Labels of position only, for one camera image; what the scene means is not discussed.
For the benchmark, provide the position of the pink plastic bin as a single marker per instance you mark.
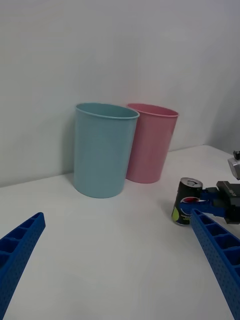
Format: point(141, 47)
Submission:
point(152, 147)

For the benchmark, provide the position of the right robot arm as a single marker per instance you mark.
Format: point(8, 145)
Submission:
point(235, 166)

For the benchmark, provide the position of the pale blue plastic bin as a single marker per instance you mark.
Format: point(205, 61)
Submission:
point(100, 155)

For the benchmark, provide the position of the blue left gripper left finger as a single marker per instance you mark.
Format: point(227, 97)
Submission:
point(17, 252)

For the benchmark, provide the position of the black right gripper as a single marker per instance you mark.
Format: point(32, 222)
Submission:
point(231, 202)

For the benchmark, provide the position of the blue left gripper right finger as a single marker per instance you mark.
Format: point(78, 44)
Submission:
point(220, 257)

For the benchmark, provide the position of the black drink can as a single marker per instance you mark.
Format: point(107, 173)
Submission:
point(186, 192)

